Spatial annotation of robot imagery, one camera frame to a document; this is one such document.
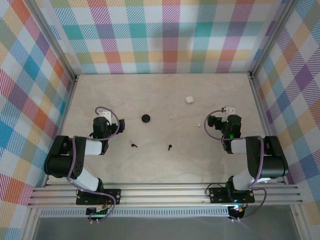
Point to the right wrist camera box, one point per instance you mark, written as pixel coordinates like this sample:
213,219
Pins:
229,108

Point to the aluminium table side rail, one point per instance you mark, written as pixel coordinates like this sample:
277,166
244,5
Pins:
262,112
64,112

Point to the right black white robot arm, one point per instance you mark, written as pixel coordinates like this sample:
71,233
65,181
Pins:
272,162

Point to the aluminium frame post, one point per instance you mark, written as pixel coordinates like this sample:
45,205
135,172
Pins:
272,37
50,37

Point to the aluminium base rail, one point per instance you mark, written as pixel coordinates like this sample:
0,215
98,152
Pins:
162,193

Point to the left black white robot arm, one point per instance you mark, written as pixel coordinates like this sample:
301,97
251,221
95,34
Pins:
60,162

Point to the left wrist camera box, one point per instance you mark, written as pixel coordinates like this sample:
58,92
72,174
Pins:
105,114

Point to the right aluminium frame post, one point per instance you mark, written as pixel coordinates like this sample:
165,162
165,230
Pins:
272,37

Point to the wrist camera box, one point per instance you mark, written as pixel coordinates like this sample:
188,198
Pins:
229,108
105,114

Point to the left aluminium frame post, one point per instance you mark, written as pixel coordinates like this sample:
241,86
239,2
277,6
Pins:
50,37

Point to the left aluminium table side rail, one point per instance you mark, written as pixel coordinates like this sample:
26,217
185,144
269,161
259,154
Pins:
64,112

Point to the black round cap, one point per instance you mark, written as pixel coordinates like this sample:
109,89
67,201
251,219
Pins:
145,118

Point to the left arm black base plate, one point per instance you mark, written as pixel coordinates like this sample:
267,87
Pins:
112,196

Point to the left green circuit board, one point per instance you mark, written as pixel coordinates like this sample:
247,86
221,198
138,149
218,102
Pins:
98,211

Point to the white earbud charging case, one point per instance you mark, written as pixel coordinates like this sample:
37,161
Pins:
189,99

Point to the right aluminium table side rail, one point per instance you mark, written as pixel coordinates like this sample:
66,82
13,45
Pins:
262,112

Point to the right small circuit board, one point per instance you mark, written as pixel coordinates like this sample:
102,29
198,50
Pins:
236,209

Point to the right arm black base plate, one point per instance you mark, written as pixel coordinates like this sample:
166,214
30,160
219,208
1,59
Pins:
217,195

